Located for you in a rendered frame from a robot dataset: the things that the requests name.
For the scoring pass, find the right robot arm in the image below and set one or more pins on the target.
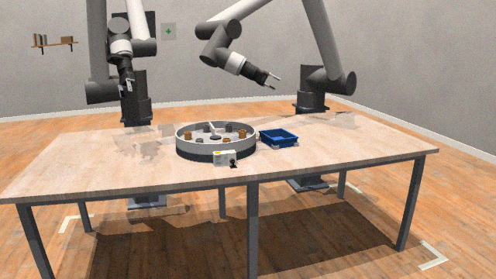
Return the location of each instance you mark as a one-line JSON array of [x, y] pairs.
[[102, 88]]

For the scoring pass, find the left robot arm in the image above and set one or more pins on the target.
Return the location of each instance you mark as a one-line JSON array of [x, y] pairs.
[[333, 79]]

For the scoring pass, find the blue shallow tray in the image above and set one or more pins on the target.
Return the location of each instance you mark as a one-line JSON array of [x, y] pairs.
[[278, 137]]

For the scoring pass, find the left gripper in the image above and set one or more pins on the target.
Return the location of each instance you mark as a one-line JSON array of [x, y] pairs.
[[237, 65]]

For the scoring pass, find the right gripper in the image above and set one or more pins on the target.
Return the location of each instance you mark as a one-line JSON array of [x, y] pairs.
[[121, 56]]

